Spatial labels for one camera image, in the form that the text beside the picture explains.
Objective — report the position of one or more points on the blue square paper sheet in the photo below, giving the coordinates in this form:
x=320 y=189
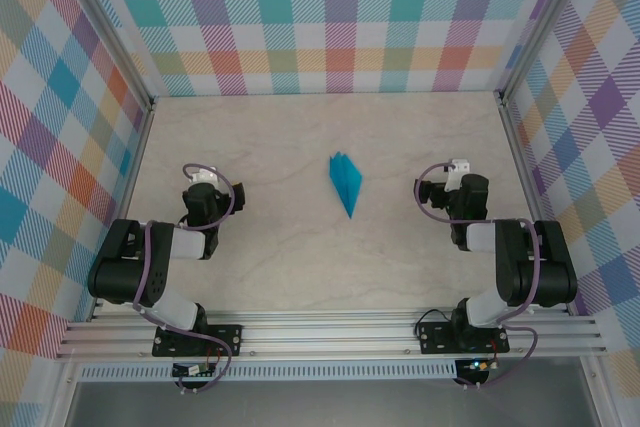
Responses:
x=346 y=182

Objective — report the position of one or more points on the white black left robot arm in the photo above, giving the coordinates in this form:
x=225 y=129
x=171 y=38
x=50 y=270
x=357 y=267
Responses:
x=185 y=244

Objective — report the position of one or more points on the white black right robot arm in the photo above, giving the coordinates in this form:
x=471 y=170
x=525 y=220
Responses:
x=480 y=237

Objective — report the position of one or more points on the grey metal lower panel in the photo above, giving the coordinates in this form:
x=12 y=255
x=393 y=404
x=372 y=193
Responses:
x=325 y=404

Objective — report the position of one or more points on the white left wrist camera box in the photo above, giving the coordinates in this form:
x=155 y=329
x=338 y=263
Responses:
x=205 y=176

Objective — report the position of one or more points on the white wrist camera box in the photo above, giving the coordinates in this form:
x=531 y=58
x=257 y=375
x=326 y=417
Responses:
x=460 y=166
x=205 y=176

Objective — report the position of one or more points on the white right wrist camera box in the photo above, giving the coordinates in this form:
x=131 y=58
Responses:
x=460 y=166

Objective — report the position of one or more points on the aluminium side rail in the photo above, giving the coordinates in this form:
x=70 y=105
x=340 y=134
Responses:
x=127 y=187
x=532 y=187

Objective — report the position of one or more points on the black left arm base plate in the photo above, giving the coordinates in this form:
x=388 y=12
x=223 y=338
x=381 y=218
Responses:
x=227 y=337

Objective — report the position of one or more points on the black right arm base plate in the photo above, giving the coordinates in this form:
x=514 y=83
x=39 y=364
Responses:
x=432 y=337

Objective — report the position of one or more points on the aluminium mounting rail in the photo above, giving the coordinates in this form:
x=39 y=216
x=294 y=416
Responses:
x=325 y=334

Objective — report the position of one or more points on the aluminium corner post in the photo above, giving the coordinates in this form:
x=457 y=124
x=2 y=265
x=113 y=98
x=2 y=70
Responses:
x=542 y=27
x=107 y=32

